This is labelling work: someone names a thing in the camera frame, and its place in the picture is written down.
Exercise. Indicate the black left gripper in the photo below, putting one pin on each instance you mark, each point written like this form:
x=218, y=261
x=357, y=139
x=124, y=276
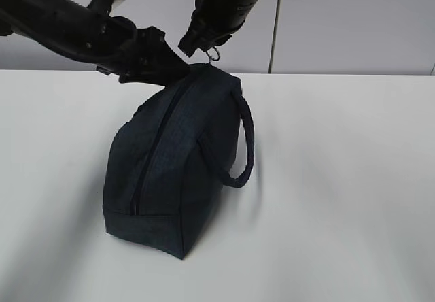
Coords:
x=142, y=56

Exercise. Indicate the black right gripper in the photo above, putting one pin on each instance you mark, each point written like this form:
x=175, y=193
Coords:
x=213, y=23

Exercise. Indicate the dark navy lunch bag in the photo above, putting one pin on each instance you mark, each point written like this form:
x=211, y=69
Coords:
x=169, y=163

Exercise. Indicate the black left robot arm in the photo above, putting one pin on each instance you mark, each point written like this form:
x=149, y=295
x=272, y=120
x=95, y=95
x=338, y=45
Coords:
x=84, y=31

